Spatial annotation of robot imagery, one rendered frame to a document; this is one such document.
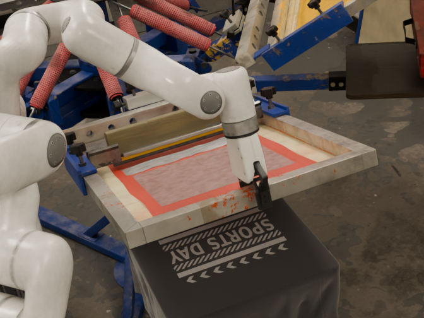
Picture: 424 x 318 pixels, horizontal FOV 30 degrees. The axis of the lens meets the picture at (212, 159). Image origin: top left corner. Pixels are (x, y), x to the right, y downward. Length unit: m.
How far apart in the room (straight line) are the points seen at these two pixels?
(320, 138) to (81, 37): 0.71
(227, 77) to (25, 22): 0.40
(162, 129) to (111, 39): 0.72
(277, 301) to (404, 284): 1.45
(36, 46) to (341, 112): 3.18
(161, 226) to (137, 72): 0.32
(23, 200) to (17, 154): 0.15
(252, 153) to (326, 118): 2.85
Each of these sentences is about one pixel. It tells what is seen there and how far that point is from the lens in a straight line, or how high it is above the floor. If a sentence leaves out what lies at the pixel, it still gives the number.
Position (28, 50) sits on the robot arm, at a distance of 1.48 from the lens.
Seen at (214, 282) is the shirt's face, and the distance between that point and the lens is 1.97.
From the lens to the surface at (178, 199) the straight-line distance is 1.83.
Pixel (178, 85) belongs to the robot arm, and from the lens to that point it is 1.50.
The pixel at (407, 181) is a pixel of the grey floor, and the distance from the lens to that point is 3.94.
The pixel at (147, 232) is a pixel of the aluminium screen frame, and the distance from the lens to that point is 1.62.
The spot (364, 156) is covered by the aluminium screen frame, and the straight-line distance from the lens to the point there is 1.77.
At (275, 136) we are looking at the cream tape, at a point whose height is 1.14.
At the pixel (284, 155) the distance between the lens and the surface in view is 1.97.
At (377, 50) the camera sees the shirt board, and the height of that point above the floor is 0.95.
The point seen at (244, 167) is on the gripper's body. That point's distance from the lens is 1.62.
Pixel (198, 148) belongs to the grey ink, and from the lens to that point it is 2.16.
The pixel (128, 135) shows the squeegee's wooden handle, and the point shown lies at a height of 1.17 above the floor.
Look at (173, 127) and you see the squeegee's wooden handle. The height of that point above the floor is 1.16.
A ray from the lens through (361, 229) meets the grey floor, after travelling 3.63.
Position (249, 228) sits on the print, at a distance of 2.13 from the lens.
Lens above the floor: 2.25
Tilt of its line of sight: 33 degrees down
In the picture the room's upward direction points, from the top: 8 degrees counter-clockwise
